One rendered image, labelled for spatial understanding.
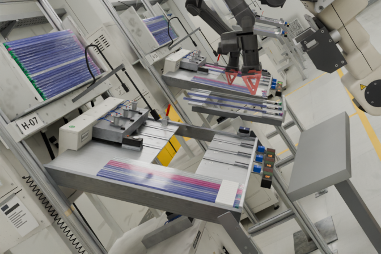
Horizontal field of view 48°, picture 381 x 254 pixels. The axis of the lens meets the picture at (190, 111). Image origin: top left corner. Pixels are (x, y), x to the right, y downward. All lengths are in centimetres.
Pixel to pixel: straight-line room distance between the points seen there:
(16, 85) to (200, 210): 80
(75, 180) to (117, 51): 153
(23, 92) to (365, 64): 125
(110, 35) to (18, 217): 155
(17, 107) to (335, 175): 118
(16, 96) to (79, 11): 352
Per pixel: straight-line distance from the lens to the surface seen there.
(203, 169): 168
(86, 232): 161
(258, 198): 304
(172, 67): 303
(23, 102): 168
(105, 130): 180
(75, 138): 172
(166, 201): 146
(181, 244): 181
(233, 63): 233
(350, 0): 168
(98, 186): 153
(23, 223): 175
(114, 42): 294
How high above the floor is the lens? 124
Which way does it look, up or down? 7 degrees down
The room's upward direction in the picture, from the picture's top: 34 degrees counter-clockwise
